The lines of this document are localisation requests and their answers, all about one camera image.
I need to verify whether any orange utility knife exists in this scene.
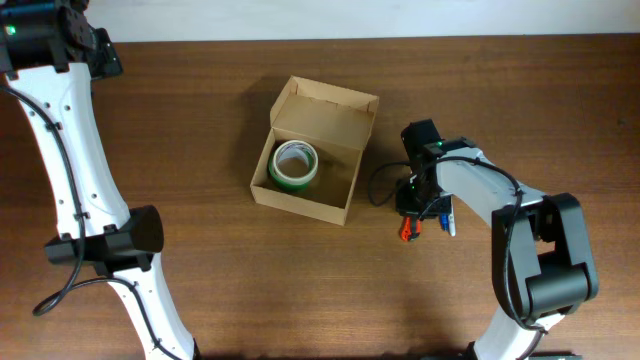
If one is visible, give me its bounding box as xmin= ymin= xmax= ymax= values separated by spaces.
xmin=399 ymin=216 xmax=422 ymax=242

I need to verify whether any cardboard box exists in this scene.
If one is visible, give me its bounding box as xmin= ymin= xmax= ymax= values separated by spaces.
xmin=250 ymin=76 xmax=379 ymax=225

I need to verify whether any green tape roll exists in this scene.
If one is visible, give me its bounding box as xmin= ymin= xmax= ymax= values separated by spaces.
xmin=269 ymin=148 xmax=319 ymax=191

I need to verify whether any beige masking tape roll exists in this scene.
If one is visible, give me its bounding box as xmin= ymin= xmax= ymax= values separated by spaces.
xmin=270 ymin=140 xmax=319 ymax=187

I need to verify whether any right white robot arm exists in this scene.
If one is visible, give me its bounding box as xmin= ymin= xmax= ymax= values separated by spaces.
xmin=396 ymin=120 xmax=599 ymax=359

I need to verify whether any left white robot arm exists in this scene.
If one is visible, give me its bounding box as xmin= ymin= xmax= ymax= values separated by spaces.
xmin=1 ymin=0 xmax=200 ymax=359

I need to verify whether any blue pen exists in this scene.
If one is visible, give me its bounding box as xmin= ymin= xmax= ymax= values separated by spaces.
xmin=439 ymin=214 xmax=449 ymax=231

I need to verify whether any black white marker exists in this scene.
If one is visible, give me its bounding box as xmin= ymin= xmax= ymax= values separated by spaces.
xmin=446 ymin=196 xmax=456 ymax=237

